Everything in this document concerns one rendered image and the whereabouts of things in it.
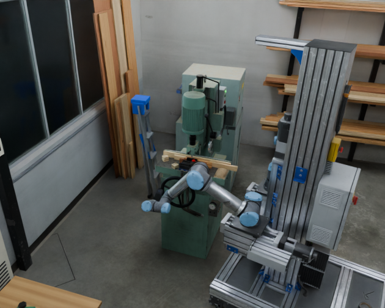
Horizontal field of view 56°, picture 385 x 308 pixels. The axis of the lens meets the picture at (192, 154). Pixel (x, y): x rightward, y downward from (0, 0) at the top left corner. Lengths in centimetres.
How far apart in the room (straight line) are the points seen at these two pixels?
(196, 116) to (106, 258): 157
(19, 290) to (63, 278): 79
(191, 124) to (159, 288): 140
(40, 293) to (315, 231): 183
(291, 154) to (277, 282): 111
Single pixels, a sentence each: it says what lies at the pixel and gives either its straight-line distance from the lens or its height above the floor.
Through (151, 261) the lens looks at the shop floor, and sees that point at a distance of 344.
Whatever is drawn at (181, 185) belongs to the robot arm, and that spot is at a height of 104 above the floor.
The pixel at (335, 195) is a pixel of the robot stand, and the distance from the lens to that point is 240.
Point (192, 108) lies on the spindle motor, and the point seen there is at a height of 142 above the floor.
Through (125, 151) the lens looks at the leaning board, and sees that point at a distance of 440.
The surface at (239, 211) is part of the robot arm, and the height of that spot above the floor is 103.
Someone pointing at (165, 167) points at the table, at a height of 90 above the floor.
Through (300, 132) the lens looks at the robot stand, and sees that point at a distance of 232.
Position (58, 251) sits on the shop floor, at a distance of 369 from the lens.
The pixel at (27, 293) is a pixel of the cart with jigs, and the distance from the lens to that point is 268.
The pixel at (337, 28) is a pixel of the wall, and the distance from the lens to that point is 495.
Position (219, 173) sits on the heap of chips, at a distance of 290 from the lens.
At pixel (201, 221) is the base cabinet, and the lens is 318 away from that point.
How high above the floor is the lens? 244
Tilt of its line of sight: 29 degrees down
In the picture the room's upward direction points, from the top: 2 degrees clockwise
